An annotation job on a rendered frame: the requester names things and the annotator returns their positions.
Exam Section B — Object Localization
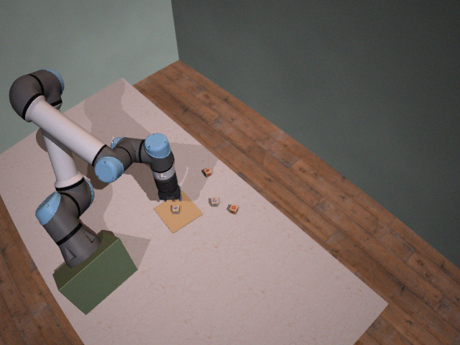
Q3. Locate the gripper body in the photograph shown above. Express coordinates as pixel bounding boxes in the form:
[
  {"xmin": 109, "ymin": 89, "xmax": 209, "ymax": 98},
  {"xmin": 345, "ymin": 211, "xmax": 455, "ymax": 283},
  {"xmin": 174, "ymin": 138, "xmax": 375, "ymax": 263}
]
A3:
[{"xmin": 151, "ymin": 163, "xmax": 180, "ymax": 201}]

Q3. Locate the tan flat mat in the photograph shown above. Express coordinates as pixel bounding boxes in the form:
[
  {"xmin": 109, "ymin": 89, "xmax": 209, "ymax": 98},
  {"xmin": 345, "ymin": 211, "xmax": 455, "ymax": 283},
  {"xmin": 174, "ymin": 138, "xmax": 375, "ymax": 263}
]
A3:
[{"xmin": 154, "ymin": 191, "xmax": 203, "ymax": 234}]

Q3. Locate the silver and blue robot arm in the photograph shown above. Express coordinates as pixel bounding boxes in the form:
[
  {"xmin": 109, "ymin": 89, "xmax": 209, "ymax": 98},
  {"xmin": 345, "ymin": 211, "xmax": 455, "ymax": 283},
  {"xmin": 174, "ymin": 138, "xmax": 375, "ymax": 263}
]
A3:
[{"xmin": 9, "ymin": 68, "xmax": 173, "ymax": 268}]

